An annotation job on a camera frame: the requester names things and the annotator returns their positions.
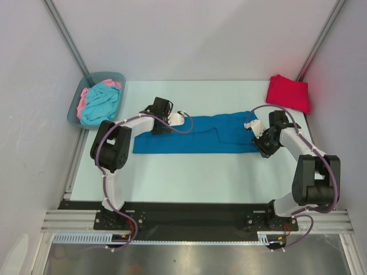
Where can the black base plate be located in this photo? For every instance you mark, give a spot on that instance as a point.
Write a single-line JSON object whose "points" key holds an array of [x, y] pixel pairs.
{"points": [[262, 221], [108, 220]]}

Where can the black front mat strip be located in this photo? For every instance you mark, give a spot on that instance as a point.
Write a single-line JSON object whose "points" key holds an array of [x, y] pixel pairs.
{"points": [[177, 235]]}

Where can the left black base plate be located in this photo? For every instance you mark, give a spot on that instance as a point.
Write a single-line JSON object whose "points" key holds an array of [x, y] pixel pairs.
{"points": [[108, 220]]}

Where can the pink t shirt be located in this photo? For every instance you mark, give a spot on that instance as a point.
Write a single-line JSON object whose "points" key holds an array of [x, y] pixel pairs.
{"points": [[83, 100]]}

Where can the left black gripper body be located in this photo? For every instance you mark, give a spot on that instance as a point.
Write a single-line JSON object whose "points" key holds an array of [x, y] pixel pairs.
{"points": [[160, 130]]}

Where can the folded red t shirt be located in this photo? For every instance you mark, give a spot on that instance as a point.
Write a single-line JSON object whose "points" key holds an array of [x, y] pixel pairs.
{"points": [[289, 94]]}

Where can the aluminium corner post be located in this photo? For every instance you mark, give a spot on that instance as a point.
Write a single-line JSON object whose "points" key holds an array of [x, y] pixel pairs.
{"points": [[65, 35], [321, 39]]}

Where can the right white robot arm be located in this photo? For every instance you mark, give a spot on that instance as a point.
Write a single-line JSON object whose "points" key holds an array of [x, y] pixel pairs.
{"points": [[316, 182]]}

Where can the left slotted cable duct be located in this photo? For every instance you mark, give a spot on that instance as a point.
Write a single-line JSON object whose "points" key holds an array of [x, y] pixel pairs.
{"points": [[92, 238]]}

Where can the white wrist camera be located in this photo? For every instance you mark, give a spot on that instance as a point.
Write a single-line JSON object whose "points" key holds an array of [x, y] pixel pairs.
{"points": [[176, 118], [256, 126]]}

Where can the light blue t shirt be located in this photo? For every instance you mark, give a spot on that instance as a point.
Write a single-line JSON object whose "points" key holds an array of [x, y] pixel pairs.
{"points": [[100, 106]]}

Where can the left aluminium corner post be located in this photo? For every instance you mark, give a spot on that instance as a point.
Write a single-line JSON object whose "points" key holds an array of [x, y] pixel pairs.
{"points": [[65, 35]]}

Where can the right slotted cable duct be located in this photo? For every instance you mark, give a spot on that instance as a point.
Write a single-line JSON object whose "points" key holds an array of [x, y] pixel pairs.
{"points": [[273, 237]]}

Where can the right aluminium corner post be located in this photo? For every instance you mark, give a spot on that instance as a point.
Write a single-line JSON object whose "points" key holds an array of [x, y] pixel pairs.
{"points": [[321, 39]]}

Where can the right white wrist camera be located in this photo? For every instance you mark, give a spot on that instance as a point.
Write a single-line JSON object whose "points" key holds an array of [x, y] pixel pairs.
{"points": [[256, 126]]}

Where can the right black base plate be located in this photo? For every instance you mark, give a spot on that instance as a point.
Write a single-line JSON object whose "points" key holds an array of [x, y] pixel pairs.
{"points": [[262, 221]]}

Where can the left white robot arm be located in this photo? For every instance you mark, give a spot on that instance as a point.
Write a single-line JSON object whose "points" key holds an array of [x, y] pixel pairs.
{"points": [[112, 142]]}

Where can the slotted cable duct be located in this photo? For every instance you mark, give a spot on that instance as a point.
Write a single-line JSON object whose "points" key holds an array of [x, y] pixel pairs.
{"points": [[92, 238], [273, 237]]}

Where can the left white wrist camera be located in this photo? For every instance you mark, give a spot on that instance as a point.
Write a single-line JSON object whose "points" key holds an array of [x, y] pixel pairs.
{"points": [[176, 118]]}

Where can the aluminium front rail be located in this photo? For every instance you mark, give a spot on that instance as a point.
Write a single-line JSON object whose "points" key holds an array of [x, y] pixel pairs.
{"points": [[336, 222]]}

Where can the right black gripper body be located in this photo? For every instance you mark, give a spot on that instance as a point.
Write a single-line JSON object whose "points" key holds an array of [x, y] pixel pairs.
{"points": [[264, 145]]}

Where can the dark blue t shirt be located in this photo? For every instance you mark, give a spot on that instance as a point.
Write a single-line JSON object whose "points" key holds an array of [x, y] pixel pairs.
{"points": [[218, 134]]}

